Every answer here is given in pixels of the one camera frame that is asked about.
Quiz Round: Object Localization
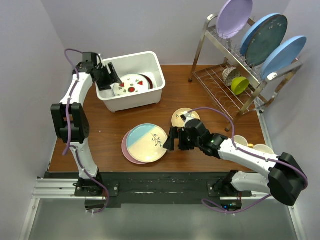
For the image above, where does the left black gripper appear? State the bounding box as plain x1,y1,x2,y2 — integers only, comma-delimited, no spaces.
95,62,122,91

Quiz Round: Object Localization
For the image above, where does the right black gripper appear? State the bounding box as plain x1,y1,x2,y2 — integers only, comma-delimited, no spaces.
162,127,202,151

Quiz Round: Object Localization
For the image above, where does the watermelon pattern white plate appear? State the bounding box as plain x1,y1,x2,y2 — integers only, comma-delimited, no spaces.
113,74,150,97

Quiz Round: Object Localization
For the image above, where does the blue cream leaf plate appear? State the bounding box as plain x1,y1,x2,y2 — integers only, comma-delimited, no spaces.
126,123,168,163

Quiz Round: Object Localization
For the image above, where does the red rimmed beige plate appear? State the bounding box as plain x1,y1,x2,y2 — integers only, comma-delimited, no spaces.
141,74,153,90

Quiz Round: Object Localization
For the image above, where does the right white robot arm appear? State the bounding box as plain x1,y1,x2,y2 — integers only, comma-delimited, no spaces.
163,119,308,206

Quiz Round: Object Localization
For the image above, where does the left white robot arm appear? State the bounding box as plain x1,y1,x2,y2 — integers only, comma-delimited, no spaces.
50,52,121,198

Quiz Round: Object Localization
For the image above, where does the white plastic bin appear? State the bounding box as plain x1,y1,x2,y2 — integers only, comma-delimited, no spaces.
95,51,166,113

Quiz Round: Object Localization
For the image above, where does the small cream floral plate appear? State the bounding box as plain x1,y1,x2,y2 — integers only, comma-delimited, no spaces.
171,107,201,128

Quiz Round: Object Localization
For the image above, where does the pink plastic plate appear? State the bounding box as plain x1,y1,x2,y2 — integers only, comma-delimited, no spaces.
121,131,146,165

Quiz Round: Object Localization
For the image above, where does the cream cup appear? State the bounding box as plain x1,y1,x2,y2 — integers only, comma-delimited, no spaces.
234,135,249,147
253,144,274,154

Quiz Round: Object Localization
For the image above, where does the lime green bowl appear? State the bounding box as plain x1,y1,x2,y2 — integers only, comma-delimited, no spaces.
231,76,250,96

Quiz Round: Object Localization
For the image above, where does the patterned white bowl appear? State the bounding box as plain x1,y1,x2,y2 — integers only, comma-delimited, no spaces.
222,67,241,87

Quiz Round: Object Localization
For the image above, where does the steel dish rack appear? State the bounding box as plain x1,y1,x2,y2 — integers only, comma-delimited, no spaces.
188,14,303,132

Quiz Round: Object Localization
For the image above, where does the lavender plate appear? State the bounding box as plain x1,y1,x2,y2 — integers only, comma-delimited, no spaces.
216,0,253,39

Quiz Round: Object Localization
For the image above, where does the dark teal plate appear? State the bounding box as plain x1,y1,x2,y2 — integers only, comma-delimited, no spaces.
245,14,288,68

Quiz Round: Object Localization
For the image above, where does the light blue plate behind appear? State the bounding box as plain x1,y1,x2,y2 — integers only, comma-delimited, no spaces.
240,13,278,56

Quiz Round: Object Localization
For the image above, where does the light blue plate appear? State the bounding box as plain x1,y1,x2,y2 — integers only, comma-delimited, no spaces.
260,35,307,80
240,13,278,56

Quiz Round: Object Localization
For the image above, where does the light blue plate front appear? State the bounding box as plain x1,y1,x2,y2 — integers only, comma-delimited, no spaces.
260,35,307,80

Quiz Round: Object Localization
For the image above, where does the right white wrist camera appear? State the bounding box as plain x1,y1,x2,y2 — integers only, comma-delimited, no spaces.
180,112,194,124

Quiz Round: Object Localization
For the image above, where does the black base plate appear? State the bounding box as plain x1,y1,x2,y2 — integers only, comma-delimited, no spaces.
44,171,278,208

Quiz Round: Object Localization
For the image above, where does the aluminium rail frame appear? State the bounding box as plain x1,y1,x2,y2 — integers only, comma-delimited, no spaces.
20,177,307,240

